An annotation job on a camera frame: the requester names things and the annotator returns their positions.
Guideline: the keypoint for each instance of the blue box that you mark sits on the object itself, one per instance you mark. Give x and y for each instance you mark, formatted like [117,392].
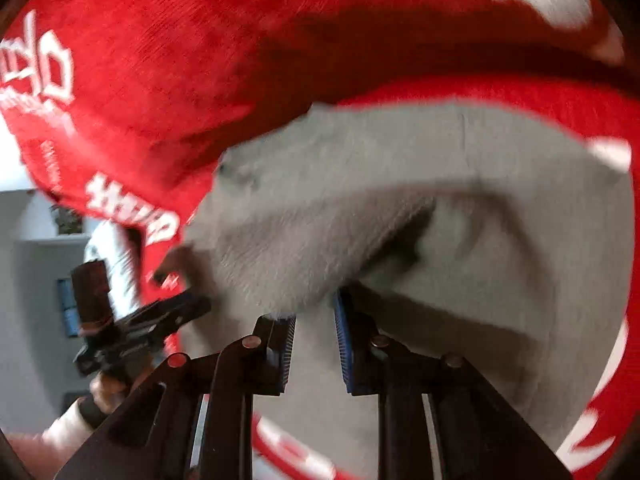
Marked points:
[67,307]

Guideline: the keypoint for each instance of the green potted plant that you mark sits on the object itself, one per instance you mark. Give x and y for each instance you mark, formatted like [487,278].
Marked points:
[65,220]

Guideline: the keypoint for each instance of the white patterned pillow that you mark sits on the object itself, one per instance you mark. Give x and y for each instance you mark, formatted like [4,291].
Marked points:
[107,245]

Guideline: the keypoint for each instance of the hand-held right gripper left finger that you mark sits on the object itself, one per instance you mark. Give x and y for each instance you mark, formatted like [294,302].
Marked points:
[287,355]

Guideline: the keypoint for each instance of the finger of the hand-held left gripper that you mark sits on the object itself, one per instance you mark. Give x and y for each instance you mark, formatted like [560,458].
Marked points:
[175,310]

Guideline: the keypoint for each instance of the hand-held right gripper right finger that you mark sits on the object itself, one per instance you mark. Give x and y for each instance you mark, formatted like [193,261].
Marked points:
[345,350]

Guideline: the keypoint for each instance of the grey knit sweater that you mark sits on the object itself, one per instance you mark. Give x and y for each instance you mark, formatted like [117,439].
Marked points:
[350,185]

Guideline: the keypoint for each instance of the person's left hand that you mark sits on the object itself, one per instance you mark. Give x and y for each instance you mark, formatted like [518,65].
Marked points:
[117,390]

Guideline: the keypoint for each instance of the red printed sofa cover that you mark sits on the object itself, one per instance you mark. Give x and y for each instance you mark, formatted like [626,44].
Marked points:
[175,60]

